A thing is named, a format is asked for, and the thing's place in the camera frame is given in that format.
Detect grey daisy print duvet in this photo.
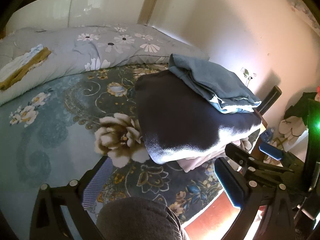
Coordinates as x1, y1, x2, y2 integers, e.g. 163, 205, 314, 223
1, 24, 209, 104

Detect white and tan folded cloth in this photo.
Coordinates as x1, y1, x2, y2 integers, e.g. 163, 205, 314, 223
1, 44, 52, 90

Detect dark floral bed sheet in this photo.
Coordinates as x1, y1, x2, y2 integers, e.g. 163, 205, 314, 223
1, 64, 221, 239

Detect blue knit sweater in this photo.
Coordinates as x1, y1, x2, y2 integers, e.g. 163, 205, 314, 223
168, 54, 261, 114

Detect dark navy folded garment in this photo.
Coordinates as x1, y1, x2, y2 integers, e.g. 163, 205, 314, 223
135, 70, 261, 164

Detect white wardrobe with black stripe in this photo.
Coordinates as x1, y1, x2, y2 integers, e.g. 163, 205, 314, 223
1, 0, 144, 35

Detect wall socket with cable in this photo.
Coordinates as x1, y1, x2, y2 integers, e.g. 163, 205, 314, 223
241, 68, 257, 87

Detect grey trouser leg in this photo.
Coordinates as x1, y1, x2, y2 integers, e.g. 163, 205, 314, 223
96, 197, 189, 240

